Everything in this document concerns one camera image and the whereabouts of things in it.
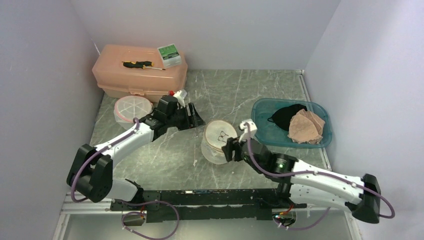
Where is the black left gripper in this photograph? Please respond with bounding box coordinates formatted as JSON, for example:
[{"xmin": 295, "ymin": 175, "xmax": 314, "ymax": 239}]
[{"xmin": 166, "ymin": 102, "xmax": 206, "ymax": 131}]

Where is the beige mesh laundry bag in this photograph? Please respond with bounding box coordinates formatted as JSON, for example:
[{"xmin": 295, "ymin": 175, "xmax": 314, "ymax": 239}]
[{"xmin": 200, "ymin": 120, "xmax": 238, "ymax": 165}]

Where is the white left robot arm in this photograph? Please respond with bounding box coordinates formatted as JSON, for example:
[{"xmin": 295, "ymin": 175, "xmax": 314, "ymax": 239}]
[{"xmin": 66, "ymin": 95, "xmax": 205, "ymax": 210}]

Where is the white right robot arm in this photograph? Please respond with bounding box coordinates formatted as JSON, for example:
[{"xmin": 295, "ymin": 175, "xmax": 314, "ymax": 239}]
[{"xmin": 221, "ymin": 137, "xmax": 382, "ymax": 224}]

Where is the black bra in basin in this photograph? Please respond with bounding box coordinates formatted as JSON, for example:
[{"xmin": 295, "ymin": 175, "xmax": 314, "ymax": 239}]
[{"xmin": 267, "ymin": 104, "xmax": 307, "ymax": 132}]

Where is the pink rimmed mesh laundry bag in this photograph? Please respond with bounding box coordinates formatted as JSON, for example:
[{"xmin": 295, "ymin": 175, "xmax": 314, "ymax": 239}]
[{"xmin": 113, "ymin": 95, "xmax": 153, "ymax": 130}]

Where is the beige bra in basin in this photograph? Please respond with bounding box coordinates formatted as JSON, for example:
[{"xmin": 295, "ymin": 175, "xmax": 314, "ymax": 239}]
[{"xmin": 287, "ymin": 109, "xmax": 326, "ymax": 145}]

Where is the teal plastic basin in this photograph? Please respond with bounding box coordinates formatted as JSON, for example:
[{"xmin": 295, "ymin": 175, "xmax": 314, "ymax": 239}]
[{"xmin": 251, "ymin": 98, "xmax": 333, "ymax": 149}]

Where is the small green white box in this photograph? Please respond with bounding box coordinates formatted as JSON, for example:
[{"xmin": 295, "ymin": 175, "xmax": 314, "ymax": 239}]
[{"xmin": 157, "ymin": 44, "xmax": 182, "ymax": 69}]

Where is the black yellow screwdriver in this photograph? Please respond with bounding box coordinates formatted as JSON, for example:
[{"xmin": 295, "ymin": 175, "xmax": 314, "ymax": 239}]
[{"xmin": 122, "ymin": 61, "xmax": 166, "ymax": 71}]

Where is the pink plastic storage box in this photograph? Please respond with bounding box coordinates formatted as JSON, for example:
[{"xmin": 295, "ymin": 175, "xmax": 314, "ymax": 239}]
[{"xmin": 92, "ymin": 44, "xmax": 188, "ymax": 103}]

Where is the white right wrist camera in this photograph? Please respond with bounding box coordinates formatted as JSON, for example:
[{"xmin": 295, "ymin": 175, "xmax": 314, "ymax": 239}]
[{"xmin": 238, "ymin": 119, "xmax": 258, "ymax": 143}]

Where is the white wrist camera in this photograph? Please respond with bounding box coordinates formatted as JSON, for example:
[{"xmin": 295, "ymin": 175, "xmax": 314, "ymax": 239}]
[
  {"xmin": 238, "ymin": 119, "xmax": 258, "ymax": 143},
  {"xmin": 168, "ymin": 89, "xmax": 188, "ymax": 107}
]

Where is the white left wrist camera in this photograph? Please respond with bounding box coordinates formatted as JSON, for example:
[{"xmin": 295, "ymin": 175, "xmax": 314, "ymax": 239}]
[{"xmin": 168, "ymin": 89, "xmax": 188, "ymax": 107}]

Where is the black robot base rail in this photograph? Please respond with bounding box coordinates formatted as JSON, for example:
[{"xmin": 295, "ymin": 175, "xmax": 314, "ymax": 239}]
[{"xmin": 109, "ymin": 188, "xmax": 307, "ymax": 223}]

